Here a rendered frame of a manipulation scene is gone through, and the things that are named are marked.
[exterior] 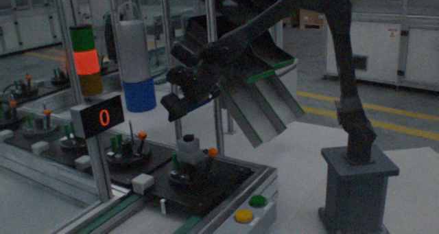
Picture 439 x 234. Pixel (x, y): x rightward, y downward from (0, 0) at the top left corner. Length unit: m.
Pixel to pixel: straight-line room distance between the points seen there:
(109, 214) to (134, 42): 1.05
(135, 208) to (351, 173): 0.57
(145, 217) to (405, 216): 0.70
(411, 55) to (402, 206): 3.88
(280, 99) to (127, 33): 0.83
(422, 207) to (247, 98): 0.62
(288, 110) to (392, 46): 3.72
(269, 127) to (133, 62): 0.88
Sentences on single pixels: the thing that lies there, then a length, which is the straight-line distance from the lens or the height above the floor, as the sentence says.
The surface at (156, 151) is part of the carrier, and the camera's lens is 1.28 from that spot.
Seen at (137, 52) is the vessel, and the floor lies 1.16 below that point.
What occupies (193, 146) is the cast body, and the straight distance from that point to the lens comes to 1.04.
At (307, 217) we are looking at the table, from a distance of 1.12.
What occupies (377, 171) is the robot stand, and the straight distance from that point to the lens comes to 0.95.
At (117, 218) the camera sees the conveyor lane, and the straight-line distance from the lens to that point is 1.05.
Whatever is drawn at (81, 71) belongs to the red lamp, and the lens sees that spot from 0.92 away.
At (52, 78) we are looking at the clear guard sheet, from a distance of 0.92.
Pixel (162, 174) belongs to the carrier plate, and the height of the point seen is 0.97.
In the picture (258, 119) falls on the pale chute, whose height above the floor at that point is 1.04.
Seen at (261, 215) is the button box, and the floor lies 0.96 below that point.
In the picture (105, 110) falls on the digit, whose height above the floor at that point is 1.22.
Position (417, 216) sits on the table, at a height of 0.86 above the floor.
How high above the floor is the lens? 1.51
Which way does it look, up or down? 22 degrees down
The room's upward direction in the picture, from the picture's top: 4 degrees counter-clockwise
